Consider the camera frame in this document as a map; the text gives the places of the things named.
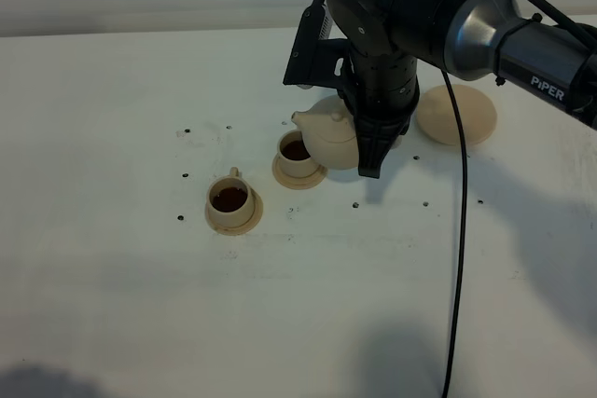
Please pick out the tan saucer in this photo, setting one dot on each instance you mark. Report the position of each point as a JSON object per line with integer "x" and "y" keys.
{"x": 238, "y": 230}
{"x": 296, "y": 183}

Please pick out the tan saucer front left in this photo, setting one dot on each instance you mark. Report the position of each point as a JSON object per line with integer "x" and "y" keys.
{"x": 238, "y": 230}

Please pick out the tan teacup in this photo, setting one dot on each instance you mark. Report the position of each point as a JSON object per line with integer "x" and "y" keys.
{"x": 230, "y": 201}
{"x": 294, "y": 158}

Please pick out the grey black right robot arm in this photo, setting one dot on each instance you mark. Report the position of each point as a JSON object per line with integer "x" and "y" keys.
{"x": 526, "y": 42}

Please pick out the tan teacup front left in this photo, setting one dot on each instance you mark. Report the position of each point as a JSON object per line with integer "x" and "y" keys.
{"x": 230, "y": 201}

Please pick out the tan ceramic teapot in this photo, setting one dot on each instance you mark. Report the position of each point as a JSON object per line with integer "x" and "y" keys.
{"x": 328, "y": 133}

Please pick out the round tan teapot coaster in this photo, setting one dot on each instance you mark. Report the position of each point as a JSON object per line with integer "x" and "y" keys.
{"x": 436, "y": 119}

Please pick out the tan teacup near centre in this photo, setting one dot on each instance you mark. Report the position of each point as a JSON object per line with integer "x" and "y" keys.
{"x": 294, "y": 158}

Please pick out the tan saucer near centre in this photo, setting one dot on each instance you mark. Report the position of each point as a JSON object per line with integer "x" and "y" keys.
{"x": 296, "y": 183}

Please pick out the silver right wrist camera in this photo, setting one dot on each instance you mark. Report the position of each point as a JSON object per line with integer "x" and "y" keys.
{"x": 314, "y": 56}

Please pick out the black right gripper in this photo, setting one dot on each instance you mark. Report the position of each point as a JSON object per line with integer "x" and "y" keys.
{"x": 387, "y": 40}

